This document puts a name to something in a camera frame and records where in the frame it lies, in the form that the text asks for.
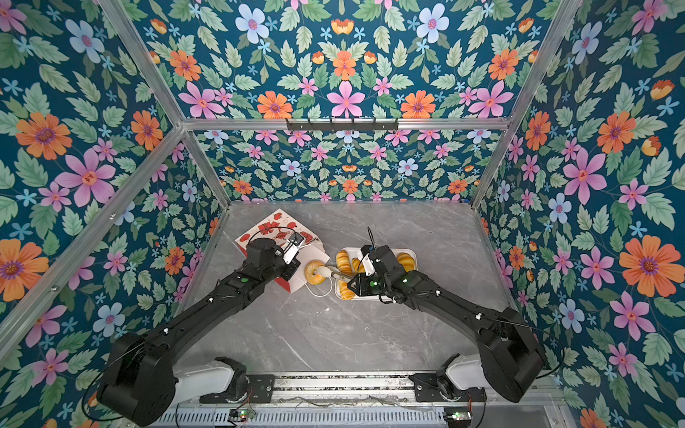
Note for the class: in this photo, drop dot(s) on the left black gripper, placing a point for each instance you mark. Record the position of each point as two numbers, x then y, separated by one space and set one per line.
292 266

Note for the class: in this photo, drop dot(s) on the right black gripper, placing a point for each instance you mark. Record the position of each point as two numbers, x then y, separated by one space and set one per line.
360 285

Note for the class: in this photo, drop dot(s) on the long ridged horn bread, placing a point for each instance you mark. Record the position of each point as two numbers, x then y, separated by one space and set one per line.
343 263

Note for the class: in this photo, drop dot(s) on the pale ring donut bread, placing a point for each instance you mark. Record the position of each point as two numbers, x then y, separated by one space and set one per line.
316 272

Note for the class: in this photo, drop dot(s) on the red white paper bag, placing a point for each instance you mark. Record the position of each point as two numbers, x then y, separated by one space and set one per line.
278 226

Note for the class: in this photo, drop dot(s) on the yellow striped croissant bread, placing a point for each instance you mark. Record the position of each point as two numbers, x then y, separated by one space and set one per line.
406 261

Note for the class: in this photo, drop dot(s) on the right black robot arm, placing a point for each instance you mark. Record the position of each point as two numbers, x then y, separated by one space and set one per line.
509 357

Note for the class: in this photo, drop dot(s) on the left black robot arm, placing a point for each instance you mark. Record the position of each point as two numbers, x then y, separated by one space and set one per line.
141 380

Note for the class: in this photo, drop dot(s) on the aluminium front rail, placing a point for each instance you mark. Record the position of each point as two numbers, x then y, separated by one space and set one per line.
321 389

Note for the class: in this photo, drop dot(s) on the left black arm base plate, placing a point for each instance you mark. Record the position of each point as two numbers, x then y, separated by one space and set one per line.
246 388

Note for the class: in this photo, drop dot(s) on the black hook rail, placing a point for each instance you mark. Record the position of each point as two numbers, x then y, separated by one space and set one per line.
334 125

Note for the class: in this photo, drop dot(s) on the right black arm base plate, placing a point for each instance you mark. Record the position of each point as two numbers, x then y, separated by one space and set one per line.
429 387

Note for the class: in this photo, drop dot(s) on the white slotted cable duct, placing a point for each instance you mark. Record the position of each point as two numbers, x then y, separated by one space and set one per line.
303 417

